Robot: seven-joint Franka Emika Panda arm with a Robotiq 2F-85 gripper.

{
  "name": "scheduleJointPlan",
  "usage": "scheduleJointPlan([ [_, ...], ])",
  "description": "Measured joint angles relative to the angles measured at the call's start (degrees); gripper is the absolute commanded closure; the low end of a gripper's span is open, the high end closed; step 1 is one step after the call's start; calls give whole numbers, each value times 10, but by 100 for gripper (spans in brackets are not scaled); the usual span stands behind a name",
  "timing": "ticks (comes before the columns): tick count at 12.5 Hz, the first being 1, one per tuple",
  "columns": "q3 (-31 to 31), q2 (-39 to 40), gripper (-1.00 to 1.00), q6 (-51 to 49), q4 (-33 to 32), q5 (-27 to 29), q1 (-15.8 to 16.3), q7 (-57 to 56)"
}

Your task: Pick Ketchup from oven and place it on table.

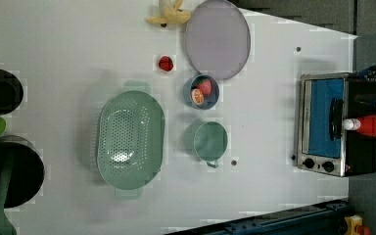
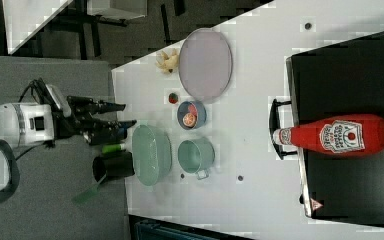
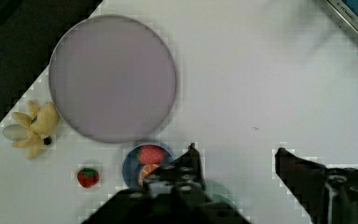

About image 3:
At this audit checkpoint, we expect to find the small blue bowl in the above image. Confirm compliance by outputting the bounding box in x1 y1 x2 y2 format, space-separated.
122 142 175 189

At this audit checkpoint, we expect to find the yellow plush toy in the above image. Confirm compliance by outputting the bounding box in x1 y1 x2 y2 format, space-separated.
3 100 60 160

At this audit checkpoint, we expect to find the large lilac round plate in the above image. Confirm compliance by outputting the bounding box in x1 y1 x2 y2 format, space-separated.
48 15 177 143

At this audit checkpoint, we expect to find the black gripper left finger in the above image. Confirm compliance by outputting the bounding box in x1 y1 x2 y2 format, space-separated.
81 144 251 224

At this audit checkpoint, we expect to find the orange slice toy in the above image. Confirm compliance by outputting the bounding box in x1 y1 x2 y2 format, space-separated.
138 164 159 187

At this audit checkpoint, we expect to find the strawberry toy in bowl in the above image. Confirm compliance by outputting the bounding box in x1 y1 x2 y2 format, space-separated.
137 145 165 165

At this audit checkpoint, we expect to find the green cup with handle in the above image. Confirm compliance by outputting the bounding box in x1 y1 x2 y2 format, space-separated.
205 179 238 209

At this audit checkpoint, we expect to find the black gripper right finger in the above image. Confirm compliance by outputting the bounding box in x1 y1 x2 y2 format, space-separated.
275 147 358 224

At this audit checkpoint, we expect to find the loose red strawberry toy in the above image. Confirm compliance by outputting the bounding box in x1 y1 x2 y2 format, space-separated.
76 167 100 189

